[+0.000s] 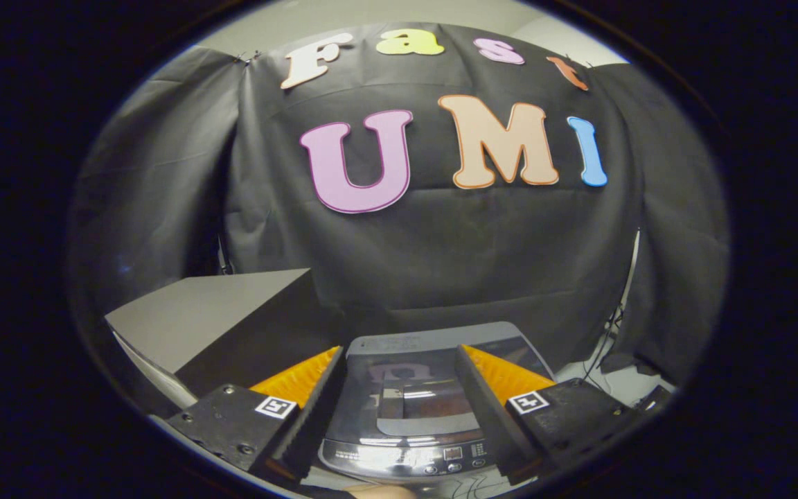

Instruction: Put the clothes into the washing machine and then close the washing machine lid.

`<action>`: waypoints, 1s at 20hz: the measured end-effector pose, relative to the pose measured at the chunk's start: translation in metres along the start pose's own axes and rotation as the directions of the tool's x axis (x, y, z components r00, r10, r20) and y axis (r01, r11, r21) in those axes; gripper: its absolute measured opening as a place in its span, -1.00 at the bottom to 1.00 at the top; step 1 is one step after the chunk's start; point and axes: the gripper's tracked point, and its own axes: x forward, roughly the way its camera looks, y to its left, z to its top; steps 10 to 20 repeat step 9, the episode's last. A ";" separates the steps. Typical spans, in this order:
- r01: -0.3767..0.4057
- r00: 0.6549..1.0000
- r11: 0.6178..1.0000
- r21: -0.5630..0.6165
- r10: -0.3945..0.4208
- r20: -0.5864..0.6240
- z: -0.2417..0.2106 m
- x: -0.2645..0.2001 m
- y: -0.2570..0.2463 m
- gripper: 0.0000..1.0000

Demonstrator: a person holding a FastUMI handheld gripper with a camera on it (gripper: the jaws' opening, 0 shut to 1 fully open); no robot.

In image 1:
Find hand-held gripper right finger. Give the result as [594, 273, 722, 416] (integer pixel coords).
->
[456, 344, 642, 486]

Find person's knee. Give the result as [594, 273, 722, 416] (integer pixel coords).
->
[347, 485, 417, 499]

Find dark grey cabinet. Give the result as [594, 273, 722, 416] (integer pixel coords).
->
[105, 268, 344, 417]

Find grey washing machine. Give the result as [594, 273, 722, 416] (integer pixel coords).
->
[317, 321, 559, 486]

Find black floor cables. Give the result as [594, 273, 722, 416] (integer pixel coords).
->
[434, 475, 504, 499]

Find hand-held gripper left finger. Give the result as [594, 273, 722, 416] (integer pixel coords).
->
[165, 345, 346, 486]

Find black floor device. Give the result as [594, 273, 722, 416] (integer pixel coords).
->
[635, 383, 674, 414]

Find black backdrop cloth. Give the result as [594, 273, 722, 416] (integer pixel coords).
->
[70, 24, 731, 385]

